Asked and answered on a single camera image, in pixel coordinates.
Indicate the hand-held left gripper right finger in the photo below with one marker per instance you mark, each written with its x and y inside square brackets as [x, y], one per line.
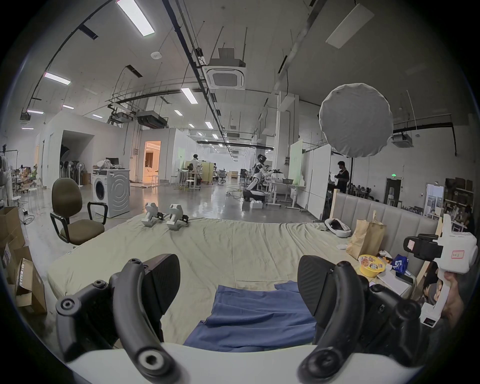
[337, 300]

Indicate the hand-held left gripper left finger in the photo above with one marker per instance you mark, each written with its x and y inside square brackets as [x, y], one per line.
[127, 303]

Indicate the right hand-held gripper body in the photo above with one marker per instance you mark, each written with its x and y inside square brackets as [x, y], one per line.
[459, 251]

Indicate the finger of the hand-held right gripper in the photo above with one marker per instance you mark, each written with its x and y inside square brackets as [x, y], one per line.
[422, 248]

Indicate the person's right hand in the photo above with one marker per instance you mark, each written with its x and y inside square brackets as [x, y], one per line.
[454, 296]

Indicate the small blue bag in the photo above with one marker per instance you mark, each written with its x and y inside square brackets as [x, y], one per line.
[399, 263]

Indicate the grey padded headboard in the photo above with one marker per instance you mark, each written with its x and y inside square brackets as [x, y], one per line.
[401, 228]

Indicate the white paper sheet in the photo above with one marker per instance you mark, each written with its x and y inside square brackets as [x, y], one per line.
[393, 283]

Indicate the yellow snack bowl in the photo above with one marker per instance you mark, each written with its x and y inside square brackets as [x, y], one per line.
[371, 264]

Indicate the brown paper bag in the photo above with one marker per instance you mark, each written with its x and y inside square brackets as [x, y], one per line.
[365, 238]

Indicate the white headset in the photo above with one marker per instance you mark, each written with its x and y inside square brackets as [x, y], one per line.
[337, 227]

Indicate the dark blue garment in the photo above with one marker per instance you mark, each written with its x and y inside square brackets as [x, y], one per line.
[258, 315]

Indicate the spare white hand-held gripper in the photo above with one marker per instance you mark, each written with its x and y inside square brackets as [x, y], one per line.
[174, 216]
[151, 215]

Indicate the cardboard carton with red print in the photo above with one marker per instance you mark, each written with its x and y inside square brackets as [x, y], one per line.
[32, 287]

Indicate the white washing machine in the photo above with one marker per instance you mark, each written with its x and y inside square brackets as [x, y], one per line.
[112, 193]

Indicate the bed with pale green sheet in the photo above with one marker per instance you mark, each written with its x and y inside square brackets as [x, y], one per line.
[232, 255]

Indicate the olive office chair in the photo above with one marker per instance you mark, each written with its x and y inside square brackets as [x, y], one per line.
[69, 200]

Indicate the white desk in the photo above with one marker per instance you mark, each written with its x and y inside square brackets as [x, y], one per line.
[279, 187]

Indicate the white stool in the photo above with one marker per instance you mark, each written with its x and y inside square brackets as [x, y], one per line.
[190, 184]

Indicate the open cardboard carton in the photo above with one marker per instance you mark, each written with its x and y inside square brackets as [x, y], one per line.
[9, 228]

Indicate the round grey softbox lamp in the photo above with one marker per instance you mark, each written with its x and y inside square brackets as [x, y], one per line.
[356, 120]

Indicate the white humanoid robot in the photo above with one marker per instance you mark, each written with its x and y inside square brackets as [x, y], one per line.
[257, 176]

